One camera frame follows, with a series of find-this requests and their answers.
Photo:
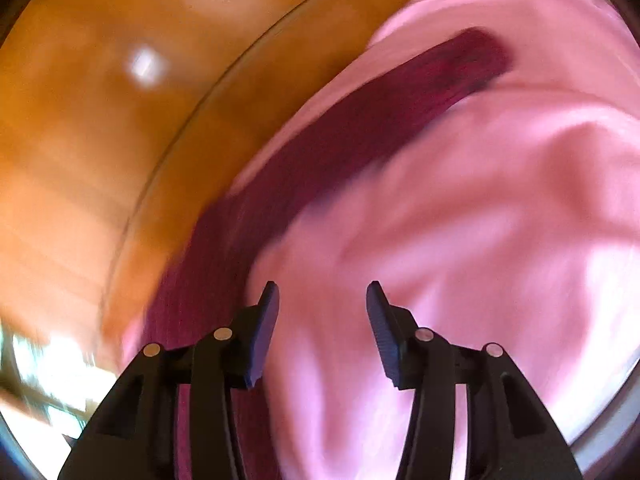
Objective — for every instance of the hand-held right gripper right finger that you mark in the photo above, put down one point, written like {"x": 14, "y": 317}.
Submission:
{"x": 382, "y": 330}

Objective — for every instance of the dark red floral garment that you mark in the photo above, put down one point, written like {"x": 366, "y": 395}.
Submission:
{"x": 310, "y": 170}

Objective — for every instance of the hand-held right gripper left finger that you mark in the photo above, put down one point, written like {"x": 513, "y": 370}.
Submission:
{"x": 262, "y": 330}

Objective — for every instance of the pink blanket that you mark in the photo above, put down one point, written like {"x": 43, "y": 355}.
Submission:
{"x": 475, "y": 210}

